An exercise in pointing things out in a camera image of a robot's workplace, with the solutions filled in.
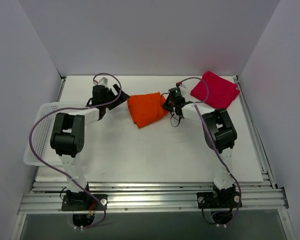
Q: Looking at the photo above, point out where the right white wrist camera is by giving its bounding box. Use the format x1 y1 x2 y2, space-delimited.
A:
175 81 187 89

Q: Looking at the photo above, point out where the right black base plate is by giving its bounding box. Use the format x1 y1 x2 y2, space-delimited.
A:
196 191 243 209

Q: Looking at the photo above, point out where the aluminium rail frame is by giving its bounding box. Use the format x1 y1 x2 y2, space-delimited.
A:
9 74 295 240

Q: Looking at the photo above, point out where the thin black cable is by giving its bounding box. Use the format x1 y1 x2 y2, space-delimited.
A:
169 111 183 128

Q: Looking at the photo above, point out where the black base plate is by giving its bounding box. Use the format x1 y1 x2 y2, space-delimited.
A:
196 191 243 209
61 192 108 212

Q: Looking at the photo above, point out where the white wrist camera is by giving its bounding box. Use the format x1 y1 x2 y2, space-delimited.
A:
93 77 108 87
175 81 187 89

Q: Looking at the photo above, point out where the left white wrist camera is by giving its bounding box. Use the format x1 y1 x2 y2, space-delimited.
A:
93 77 108 87

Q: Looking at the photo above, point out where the orange t-shirt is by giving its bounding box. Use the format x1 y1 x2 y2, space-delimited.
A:
127 92 169 129

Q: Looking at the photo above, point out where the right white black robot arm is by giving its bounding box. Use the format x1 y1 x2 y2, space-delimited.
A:
163 87 238 207

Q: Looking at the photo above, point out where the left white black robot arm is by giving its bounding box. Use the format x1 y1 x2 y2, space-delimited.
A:
50 83 130 210

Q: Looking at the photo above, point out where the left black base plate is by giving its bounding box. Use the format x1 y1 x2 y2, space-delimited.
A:
61 192 108 212

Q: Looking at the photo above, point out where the folded magenta t-shirt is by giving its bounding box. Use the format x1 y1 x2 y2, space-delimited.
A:
190 71 240 109

